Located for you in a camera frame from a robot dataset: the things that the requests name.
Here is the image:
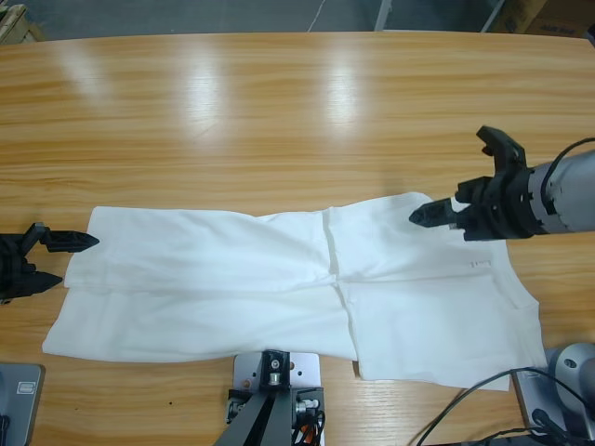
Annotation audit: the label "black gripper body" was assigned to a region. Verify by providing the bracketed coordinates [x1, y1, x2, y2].
[0, 221, 47, 306]
[453, 165, 548, 243]

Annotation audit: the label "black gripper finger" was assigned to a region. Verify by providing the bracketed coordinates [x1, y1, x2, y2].
[408, 197, 459, 229]
[44, 230, 101, 255]
[25, 270, 64, 297]
[456, 177, 496, 206]

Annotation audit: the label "white t-shirt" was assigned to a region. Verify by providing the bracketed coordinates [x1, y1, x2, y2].
[41, 190, 548, 393]

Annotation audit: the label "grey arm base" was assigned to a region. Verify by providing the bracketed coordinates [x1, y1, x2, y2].
[510, 342, 595, 440]
[0, 361, 46, 446]

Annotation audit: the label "cardboard box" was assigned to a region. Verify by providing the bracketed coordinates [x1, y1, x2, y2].
[492, 0, 595, 37]

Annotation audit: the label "wooden crate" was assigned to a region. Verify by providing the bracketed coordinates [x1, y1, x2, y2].
[0, 0, 46, 46]

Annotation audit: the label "orange clamp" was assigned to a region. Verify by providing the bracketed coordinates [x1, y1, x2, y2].
[297, 416, 318, 442]

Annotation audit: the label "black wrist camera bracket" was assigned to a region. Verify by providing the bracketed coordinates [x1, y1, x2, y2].
[475, 124, 529, 177]

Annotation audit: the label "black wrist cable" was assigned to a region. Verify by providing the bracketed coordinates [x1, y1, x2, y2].
[543, 136, 595, 187]

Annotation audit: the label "white metal frame leg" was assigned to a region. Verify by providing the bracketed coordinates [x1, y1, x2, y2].
[481, 0, 508, 33]
[374, 0, 397, 33]

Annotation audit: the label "black base cable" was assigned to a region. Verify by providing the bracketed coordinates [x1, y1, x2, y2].
[412, 366, 595, 446]

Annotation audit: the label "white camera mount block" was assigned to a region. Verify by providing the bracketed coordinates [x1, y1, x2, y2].
[225, 352, 326, 446]

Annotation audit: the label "thin white floor cable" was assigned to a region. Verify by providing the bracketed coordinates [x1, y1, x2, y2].
[308, 0, 329, 33]

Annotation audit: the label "black mount cable bundle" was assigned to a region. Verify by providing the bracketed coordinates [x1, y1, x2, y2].
[290, 408, 329, 446]

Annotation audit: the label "dark camera post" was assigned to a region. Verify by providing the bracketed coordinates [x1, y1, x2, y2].
[211, 351, 293, 446]

